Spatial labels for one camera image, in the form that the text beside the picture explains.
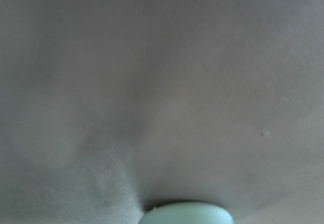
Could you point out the mint green cup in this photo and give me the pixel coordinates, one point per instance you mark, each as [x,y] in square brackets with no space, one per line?
[187,212]

